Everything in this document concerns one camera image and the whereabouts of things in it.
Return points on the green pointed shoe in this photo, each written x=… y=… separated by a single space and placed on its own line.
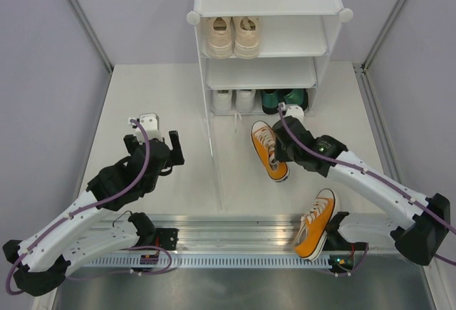
x=270 y=100
x=296 y=96

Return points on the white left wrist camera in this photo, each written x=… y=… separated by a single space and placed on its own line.
x=150 y=123

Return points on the white plastic shoe cabinet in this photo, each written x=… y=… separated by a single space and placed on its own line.
x=296 y=41

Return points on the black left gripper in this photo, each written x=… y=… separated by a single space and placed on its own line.
x=175 y=157

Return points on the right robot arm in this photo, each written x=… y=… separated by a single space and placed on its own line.
x=420 y=222

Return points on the right aluminium frame post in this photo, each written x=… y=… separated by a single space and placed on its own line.
x=393 y=16

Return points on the white slotted cable duct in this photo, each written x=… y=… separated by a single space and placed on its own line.
x=224 y=261

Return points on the aluminium frame post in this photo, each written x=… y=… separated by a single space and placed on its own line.
x=393 y=16
x=92 y=36

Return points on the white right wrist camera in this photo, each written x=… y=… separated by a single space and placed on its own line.
x=295 y=111

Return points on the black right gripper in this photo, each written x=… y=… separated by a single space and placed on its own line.
x=280 y=156

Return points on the aluminium mounting rail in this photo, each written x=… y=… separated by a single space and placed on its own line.
x=268 y=234

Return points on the orange sneaker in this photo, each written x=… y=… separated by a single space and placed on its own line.
x=312 y=235
x=264 y=142

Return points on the white sneaker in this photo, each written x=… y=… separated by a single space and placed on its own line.
x=244 y=104
x=222 y=101

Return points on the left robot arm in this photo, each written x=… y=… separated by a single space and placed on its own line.
x=44 y=261

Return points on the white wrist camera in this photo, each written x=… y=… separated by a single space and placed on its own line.
x=150 y=123
x=295 y=111

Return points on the beige sneaker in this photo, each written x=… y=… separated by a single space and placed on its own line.
x=247 y=33
x=219 y=41

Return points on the clear cabinet door panel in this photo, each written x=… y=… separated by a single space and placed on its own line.
x=215 y=160

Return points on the left aluminium frame post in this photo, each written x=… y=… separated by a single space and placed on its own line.
x=92 y=36

